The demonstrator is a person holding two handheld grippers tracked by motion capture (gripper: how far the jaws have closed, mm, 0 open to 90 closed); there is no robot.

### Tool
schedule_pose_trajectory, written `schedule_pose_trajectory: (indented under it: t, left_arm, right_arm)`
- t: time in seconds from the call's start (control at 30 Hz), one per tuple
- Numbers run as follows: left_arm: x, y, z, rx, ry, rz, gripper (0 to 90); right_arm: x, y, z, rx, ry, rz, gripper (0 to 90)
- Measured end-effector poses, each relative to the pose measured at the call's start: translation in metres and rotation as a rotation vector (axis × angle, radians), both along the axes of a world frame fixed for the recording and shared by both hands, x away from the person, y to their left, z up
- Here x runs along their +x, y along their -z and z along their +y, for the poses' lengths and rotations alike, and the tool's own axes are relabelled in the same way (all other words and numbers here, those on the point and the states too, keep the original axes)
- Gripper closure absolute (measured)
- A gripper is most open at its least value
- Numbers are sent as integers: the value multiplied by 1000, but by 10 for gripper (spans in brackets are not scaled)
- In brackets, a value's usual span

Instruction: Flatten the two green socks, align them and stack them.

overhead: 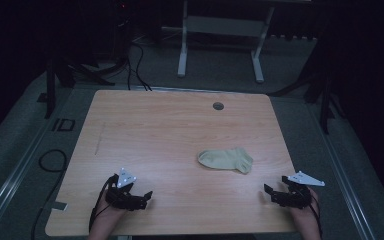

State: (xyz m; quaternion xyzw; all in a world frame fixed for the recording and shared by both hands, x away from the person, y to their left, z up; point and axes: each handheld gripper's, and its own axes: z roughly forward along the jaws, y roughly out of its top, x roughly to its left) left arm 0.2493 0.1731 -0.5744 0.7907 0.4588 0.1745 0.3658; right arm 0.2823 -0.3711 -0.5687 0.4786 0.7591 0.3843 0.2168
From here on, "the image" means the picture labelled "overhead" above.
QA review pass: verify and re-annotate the metal floor rail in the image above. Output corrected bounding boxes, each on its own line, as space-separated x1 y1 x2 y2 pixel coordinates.
308 104 378 240
0 126 53 234

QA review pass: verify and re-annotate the white desk frame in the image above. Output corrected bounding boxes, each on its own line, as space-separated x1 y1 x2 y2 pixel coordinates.
177 0 276 84

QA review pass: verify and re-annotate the person's right hand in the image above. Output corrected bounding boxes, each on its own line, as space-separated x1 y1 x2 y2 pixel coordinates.
289 187 320 219

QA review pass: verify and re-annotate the black equipment rack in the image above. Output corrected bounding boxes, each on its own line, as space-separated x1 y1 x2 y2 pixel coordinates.
110 0 135 67

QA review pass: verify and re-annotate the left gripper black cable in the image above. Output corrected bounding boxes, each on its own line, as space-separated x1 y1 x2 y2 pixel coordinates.
88 173 119 234

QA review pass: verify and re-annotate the black looped floor cable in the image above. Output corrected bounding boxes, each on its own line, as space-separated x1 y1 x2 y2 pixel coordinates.
38 148 68 174

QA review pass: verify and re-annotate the black metal stand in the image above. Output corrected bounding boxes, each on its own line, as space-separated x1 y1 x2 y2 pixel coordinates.
267 64 347 135
37 54 116 120

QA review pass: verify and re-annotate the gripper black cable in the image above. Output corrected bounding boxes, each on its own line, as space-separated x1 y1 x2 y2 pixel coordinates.
308 191 324 240
88 173 119 234

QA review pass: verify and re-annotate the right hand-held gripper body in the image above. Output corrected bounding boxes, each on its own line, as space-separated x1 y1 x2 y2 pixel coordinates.
281 170 326 210

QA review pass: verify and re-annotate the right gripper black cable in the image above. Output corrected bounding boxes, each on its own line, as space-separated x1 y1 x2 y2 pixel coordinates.
308 191 324 240

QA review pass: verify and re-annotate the person's left hand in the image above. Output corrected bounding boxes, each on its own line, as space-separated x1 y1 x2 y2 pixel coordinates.
94 194 128 224

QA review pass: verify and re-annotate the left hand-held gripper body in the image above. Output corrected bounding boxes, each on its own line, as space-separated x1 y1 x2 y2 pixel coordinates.
104 167 148 212

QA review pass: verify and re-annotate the grey tape piece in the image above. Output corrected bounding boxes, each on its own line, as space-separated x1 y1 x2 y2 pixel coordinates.
50 200 69 212

